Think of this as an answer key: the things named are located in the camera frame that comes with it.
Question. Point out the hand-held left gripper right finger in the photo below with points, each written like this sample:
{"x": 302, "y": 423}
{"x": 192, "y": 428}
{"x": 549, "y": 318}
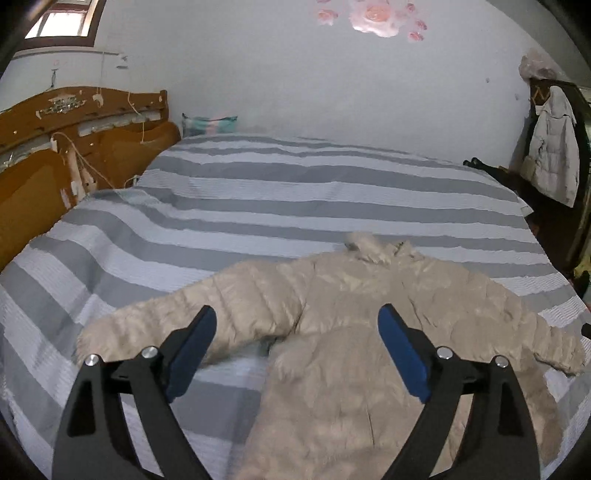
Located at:
{"x": 404, "y": 355}

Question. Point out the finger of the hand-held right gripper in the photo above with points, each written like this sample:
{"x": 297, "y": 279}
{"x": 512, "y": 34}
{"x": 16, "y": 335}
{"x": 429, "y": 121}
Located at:
{"x": 587, "y": 330}

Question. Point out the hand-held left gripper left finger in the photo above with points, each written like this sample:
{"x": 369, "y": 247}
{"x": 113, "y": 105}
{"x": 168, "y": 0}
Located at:
{"x": 189, "y": 355}

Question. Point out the beige puffer jacket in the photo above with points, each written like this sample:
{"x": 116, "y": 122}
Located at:
{"x": 332, "y": 318}

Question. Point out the dark wooden wardrobe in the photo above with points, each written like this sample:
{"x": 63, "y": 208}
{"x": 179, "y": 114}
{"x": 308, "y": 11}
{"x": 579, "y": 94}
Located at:
{"x": 554, "y": 230}

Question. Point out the light grey hanging jacket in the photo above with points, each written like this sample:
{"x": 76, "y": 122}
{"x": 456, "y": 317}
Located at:
{"x": 554, "y": 152}

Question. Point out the grey striped bed sheet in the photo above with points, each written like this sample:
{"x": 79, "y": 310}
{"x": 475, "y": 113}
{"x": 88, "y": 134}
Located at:
{"x": 277, "y": 194}

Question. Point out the black cloth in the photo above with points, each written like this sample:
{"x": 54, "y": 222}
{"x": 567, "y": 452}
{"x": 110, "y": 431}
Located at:
{"x": 475, "y": 164}

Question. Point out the teal pink striped pillow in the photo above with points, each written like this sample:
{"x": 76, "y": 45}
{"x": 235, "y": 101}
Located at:
{"x": 207, "y": 125}

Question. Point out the wooden headboard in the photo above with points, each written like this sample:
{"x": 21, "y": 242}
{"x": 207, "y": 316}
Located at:
{"x": 27, "y": 184}

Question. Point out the pink plastic bag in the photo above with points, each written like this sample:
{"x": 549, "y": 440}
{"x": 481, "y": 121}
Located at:
{"x": 538, "y": 69}

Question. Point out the window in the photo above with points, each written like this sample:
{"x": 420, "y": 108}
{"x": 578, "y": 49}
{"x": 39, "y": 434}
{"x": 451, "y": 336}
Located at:
{"x": 60, "y": 21}

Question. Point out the white wall fixture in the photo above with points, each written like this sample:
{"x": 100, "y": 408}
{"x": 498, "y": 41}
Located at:
{"x": 122, "y": 61}

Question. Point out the pink flower wall sticker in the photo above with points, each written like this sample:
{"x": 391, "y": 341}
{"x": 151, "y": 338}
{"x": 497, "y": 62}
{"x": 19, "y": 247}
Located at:
{"x": 371, "y": 16}

